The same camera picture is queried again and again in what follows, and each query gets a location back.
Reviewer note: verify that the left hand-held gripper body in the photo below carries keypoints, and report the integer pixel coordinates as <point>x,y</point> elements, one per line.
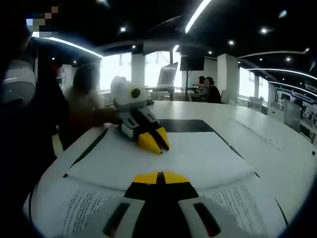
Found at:
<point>123,96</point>

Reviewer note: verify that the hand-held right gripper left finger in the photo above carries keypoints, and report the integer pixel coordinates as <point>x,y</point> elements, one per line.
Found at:
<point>137,210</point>

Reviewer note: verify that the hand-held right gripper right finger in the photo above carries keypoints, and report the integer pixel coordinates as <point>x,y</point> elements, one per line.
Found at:
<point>184,210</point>

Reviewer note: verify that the white bound document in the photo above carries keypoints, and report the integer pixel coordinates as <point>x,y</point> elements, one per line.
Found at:
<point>198,153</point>

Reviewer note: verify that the grey side table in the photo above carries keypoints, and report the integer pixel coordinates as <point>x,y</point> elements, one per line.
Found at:
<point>161,88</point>

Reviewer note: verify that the grey tilted panel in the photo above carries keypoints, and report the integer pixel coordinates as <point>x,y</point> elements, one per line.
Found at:
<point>167,74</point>

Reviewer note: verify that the black monitor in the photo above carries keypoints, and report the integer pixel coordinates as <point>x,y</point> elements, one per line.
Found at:
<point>192,63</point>

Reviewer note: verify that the grey worn device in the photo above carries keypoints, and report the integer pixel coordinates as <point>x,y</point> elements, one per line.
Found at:
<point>17,81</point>

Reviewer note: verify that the long ceiling light strip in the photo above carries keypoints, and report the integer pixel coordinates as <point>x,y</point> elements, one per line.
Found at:
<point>196,16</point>

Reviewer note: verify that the grey flat panel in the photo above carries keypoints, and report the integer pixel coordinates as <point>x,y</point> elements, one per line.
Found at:
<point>292,116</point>

